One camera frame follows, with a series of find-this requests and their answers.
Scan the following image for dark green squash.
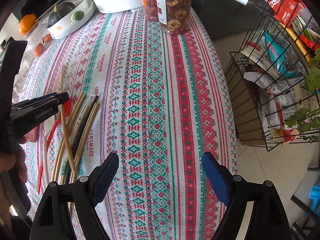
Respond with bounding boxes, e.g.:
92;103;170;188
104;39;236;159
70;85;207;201
47;2;75;28

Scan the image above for long bamboo chopstick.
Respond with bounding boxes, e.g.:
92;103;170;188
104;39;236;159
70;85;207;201
60;65;78;173

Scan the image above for person left hand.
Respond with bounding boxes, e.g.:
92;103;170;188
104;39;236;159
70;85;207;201
0;146;28;229

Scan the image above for black wire rack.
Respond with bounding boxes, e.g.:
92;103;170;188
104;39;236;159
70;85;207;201
226;0;319;151

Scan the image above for leafy green vegetables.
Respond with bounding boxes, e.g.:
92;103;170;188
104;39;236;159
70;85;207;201
284;49;319;143

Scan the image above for white plastic spoon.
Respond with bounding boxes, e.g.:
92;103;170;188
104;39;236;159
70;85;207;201
43;116;55;186

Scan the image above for orange fruit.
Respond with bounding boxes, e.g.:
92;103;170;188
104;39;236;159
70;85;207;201
18;14;36;35

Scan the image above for patterned tablecloth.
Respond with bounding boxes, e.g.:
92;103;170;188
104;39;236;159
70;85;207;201
20;11;237;239

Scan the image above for jar of dried fruit rings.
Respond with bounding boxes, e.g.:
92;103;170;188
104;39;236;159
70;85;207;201
156;0;191;35

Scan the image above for glass jar with tomatoes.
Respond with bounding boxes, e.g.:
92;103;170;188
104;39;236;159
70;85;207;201
24;22;53;57

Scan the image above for white ceramic casserole dish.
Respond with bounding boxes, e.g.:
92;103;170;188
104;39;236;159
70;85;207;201
47;0;95;40

